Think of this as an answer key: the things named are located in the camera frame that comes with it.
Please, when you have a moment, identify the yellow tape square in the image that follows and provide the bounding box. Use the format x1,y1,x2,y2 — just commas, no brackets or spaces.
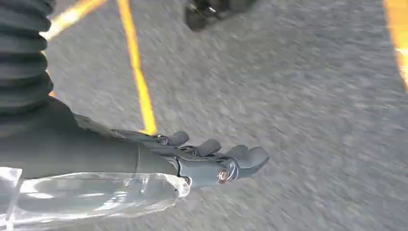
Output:
382,0,408,91

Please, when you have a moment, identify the black robot foot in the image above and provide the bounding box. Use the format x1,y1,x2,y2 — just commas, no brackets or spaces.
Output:
184,0,257,32

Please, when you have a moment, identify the clear plastic wrap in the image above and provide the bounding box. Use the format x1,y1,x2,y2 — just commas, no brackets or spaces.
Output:
0,166,192,231

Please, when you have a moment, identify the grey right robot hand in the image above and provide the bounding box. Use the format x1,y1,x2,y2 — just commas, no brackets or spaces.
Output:
0,97,270,189

